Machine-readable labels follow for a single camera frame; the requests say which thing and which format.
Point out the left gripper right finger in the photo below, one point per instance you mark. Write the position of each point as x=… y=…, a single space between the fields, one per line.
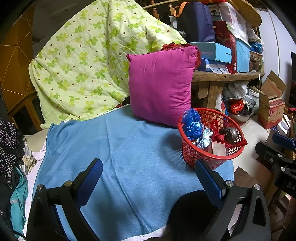
x=216 y=188

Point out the light blue shoe box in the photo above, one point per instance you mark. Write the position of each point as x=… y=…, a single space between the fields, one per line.
x=214 y=51

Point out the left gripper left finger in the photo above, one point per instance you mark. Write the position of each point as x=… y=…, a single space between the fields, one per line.
x=84 y=184

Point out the woven basket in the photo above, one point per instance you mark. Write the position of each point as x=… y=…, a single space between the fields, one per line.
x=255 y=57

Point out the red shiny plastic bag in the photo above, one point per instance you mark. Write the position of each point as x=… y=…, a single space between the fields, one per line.
x=185 y=48

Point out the dark fuzzy ball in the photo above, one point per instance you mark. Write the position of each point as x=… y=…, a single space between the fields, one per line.
x=230 y=134

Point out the round wooden board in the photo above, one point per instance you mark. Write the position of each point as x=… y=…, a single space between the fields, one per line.
x=247 y=11

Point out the blue plastic storage bin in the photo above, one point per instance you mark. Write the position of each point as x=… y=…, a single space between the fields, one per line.
x=243 y=56

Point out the wooden bench table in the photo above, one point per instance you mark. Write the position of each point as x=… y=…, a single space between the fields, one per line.
x=206 y=86

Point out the red wrapper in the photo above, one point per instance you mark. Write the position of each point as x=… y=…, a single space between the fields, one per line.
x=220 y=138

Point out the magenta pillow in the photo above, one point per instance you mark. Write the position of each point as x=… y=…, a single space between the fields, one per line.
x=159 y=85

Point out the clear plastic storage box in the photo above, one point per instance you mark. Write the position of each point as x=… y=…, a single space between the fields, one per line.
x=234 y=21

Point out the navy blue bag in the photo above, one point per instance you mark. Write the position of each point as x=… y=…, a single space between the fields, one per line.
x=195 y=20

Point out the metal basin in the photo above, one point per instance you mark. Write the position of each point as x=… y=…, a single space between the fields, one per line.
x=241 y=119

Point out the wooden side cabinet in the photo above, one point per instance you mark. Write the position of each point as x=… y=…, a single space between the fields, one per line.
x=17 y=90

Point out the red plastic mesh basket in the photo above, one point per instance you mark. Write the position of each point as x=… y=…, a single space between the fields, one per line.
x=191 y=152

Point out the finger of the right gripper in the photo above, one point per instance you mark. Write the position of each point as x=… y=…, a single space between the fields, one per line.
x=283 y=141

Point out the red gift box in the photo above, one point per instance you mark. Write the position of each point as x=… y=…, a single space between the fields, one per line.
x=226 y=38

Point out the blue bed blanket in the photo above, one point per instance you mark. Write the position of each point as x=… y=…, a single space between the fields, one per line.
x=144 y=172

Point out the green clover quilt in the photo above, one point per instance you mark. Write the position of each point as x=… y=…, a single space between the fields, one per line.
x=82 y=71

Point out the orange white small box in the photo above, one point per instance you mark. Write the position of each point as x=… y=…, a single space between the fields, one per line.
x=216 y=148

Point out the blue white packet box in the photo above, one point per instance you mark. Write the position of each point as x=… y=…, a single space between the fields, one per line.
x=213 y=66

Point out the open cardboard box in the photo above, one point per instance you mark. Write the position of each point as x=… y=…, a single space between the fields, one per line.
x=271 y=105

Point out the white tissue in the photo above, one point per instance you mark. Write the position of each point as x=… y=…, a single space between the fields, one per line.
x=206 y=139

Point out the black dotted clothing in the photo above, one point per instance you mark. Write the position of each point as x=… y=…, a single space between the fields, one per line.
x=12 y=145

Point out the blue plastic bag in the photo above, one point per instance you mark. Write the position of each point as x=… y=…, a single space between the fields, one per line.
x=191 y=124

